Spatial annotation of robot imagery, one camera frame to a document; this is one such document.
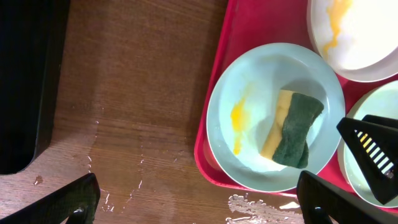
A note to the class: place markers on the white plate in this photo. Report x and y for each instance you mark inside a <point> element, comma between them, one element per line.
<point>356,38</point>

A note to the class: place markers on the light green plate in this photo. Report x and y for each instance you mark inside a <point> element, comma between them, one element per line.
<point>380,101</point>

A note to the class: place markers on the red plastic tray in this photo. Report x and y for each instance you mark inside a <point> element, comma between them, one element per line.
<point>248,24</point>

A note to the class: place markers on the green yellow sponge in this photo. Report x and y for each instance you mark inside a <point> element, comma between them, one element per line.
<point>286,143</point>

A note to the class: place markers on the black tray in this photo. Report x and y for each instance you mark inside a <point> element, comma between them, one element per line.
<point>32,41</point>

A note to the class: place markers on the light blue plate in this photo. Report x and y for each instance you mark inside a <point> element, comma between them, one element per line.
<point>242,108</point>

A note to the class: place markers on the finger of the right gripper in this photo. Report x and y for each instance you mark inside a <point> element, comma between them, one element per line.
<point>375,150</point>
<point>388,122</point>

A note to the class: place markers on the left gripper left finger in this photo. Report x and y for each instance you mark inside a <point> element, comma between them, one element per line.
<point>74,203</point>

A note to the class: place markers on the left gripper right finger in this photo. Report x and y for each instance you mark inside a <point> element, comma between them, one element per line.
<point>323,202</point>

